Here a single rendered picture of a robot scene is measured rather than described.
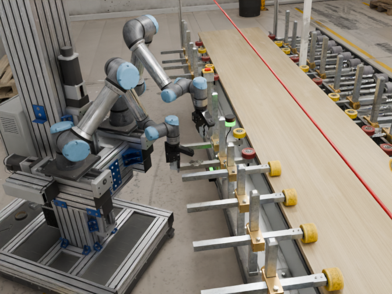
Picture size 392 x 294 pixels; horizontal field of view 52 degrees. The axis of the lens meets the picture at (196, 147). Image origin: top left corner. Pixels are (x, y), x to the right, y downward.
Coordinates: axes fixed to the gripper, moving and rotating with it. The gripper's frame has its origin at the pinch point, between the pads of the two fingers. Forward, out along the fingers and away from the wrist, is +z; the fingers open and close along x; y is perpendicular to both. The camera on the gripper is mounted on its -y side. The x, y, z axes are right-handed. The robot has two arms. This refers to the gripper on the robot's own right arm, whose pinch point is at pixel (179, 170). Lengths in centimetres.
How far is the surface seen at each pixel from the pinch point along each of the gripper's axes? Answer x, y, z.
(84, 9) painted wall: -775, 150, 62
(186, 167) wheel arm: 1.5, -4.6, -2.9
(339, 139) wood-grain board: -3, -99, -9
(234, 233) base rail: 45, -24, 12
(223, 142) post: -2.3, -26.8, -15.0
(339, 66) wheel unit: -89, -135, -22
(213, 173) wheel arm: 26.3, -16.6, -13.9
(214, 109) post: -27.3, -25.8, -24.2
